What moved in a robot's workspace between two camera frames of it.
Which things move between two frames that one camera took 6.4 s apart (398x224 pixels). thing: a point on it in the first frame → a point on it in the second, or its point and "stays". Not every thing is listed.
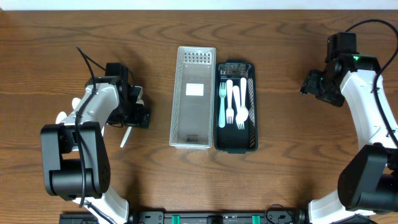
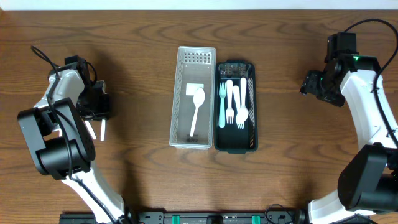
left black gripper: x=143 y=116 → x=101 y=106
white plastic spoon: x=126 y=135 → x=198 y=99
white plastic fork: x=229 y=114 stays
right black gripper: x=310 y=83 stays
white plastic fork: x=239 y=119 stays
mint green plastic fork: x=222 y=90 stays
